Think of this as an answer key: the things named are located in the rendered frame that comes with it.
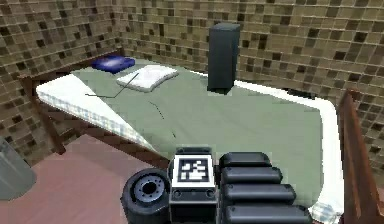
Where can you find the blue pillow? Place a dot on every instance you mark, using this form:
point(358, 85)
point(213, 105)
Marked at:
point(111, 63)

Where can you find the bed with green blanket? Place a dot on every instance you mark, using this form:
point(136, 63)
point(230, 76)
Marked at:
point(213, 120)

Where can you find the dark grey tall box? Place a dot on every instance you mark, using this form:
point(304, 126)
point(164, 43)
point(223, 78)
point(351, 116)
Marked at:
point(222, 56)

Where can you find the white pillow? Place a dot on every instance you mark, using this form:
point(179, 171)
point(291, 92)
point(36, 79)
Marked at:
point(148, 76)

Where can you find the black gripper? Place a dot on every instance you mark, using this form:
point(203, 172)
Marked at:
point(146, 196)

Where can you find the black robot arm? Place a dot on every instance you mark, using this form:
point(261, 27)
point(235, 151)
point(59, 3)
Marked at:
point(250, 186)

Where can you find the grey bin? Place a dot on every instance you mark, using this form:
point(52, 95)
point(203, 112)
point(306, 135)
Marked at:
point(13, 171)

